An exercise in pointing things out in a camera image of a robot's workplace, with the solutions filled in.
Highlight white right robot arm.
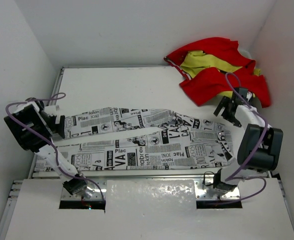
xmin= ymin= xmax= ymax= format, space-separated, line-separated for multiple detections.
xmin=212 ymin=87 xmax=284 ymax=198

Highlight white front cover panel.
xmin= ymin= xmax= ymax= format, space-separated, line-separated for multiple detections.
xmin=6 ymin=179 xmax=294 ymax=240

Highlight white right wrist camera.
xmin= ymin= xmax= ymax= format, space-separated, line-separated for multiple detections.
xmin=238 ymin=87 xmax=255 ymax=102

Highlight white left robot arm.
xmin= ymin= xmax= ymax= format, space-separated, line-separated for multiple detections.
xmin=4 ymin=98 xmax=88 ymax=195

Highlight newspaper print trousers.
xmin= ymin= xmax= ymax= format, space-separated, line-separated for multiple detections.
xmin=57 ymin=107 xmax=234 ymax=171

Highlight red fabric garment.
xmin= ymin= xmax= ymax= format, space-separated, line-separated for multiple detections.
xmin=164 ymin=37 xmax=272 ymax=108

